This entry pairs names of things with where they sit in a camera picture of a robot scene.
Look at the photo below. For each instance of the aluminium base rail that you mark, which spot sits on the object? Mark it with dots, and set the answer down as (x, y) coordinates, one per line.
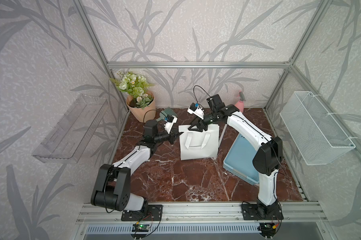
(203, 217)

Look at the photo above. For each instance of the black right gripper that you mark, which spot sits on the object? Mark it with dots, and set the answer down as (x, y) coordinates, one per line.
(199, 125)

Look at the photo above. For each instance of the white strip on table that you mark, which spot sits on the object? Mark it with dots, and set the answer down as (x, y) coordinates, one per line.
(222, 135)

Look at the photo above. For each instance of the white wire mesh basket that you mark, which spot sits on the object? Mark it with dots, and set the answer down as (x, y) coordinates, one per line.
(318, 136)

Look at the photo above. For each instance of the artificial green white plant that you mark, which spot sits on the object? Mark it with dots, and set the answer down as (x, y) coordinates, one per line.
(135, 86)

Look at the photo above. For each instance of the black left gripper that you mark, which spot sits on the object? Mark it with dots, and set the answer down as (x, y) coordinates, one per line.
(172, 136)

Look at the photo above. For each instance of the beige ribbed flower pot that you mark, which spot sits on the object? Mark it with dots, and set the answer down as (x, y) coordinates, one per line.
(143, 114)

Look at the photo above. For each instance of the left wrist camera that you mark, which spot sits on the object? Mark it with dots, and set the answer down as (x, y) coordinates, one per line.
(170, 121)

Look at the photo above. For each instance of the pink spray bottle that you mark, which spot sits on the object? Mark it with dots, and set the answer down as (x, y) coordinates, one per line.
(240, 103)

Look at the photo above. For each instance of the right circuit board with wires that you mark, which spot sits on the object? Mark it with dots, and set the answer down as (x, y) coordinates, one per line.
(268, 227)

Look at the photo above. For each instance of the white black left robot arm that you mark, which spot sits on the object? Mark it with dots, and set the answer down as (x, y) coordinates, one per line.
(112, 189)

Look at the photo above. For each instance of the small green hand brush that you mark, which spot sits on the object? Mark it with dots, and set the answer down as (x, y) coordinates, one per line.
(164, 114)

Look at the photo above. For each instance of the clear plastic wall shelf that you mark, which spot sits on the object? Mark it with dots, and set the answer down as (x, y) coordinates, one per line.
(67, 141)

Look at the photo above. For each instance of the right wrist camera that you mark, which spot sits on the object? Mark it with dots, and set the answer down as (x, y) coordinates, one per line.
(196, 110)

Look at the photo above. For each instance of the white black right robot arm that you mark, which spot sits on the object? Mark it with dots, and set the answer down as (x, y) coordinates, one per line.
(266, 161)

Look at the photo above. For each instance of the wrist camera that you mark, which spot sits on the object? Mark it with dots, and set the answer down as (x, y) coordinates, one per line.
(196, 110)
(170, 121)

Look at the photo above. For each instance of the green circuit board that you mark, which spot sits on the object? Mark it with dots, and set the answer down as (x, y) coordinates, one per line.
(141, 228)

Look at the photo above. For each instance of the white insulated delivery bag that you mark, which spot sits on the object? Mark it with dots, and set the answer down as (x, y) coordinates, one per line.
(198, 145)

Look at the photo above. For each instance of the light blue plastic basket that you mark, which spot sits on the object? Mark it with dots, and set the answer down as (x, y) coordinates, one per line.
(238, 161)

